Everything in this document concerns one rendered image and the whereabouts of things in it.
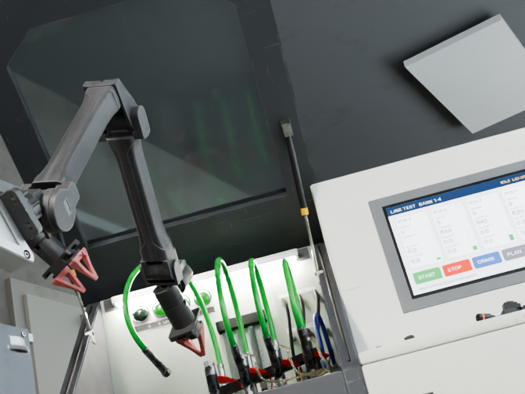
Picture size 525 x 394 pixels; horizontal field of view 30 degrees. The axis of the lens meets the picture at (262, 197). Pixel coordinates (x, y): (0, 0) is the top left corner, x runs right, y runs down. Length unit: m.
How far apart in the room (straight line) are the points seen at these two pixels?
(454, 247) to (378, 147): 4.33
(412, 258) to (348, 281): 0.17
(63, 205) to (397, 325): 0.95
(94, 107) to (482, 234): 1.05
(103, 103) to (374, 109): 4.41
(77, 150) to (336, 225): 0.90
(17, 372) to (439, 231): 1.21
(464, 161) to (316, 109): 3.51
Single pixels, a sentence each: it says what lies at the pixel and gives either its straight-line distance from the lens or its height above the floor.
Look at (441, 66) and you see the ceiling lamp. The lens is 5.89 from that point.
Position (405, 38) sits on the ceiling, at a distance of 5.68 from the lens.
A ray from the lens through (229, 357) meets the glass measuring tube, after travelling 2.67.
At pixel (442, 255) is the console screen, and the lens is 2.46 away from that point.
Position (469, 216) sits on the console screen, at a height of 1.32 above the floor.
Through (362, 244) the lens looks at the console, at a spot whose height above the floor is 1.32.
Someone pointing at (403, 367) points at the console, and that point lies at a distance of 2.10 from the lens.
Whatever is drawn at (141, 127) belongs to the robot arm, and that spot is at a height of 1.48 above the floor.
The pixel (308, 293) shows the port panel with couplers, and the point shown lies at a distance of 2.72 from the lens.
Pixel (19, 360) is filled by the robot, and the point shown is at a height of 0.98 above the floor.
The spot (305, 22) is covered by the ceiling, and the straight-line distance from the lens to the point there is 5.28.
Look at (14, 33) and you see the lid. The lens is 2.42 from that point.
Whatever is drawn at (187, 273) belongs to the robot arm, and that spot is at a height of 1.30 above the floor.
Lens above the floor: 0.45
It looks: 25 degrees up
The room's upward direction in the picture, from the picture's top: 14 degrees counter-clockwise
